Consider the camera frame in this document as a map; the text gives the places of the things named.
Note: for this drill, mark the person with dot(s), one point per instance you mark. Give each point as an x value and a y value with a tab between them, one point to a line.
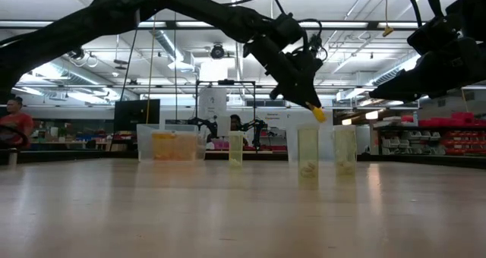
19	123
235	120

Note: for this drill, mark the storage shelf rack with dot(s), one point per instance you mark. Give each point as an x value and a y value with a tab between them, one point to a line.
410	142

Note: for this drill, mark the glowing shop lamp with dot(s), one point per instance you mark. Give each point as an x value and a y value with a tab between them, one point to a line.
346	121
372	115

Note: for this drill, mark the silver ceiling duct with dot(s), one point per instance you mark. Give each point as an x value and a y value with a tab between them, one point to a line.
167	45

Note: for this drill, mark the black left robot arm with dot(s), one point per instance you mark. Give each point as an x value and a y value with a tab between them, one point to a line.
76	26

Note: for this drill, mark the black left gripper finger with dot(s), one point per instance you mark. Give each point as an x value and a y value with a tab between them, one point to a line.
305	93

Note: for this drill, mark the black gantry frame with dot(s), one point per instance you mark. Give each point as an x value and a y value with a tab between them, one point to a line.
228	82

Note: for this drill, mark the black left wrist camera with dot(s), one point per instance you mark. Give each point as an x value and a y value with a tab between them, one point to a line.
303	62

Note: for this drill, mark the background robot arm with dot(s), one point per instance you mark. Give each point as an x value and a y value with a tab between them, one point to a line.
259	127
210	126

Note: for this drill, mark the black ceiling camera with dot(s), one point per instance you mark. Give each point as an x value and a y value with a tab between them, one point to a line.
317	41

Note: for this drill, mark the clear plastic bin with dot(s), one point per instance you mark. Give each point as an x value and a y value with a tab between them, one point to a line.
326	144
143	144

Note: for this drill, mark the yellow hanging connector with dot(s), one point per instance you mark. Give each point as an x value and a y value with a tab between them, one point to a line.
387	31

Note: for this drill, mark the white poster board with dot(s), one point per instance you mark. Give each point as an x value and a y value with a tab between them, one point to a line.
212	102

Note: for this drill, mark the red plastic bin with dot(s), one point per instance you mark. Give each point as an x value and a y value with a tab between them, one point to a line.
407	118
462	117

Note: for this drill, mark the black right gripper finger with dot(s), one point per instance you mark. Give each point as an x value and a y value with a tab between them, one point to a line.
379	93
414	76

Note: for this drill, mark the round black ceiling lamp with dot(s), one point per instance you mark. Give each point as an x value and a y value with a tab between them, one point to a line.
217	51

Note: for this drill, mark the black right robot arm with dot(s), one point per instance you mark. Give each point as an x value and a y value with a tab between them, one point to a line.
474	7

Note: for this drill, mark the black ceiling spotlight cluster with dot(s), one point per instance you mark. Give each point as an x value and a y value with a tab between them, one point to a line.
77	55

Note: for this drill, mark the silver metal post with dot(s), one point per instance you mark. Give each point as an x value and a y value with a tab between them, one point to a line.
13	157

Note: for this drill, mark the black monitor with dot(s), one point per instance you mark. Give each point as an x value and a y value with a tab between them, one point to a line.
136	115

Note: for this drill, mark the small pale yellow pill bottle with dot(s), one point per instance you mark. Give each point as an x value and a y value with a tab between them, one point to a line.
235	148
344	148
308	148

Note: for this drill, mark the black aluminium table frame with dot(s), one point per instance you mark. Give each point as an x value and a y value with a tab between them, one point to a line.
76	157

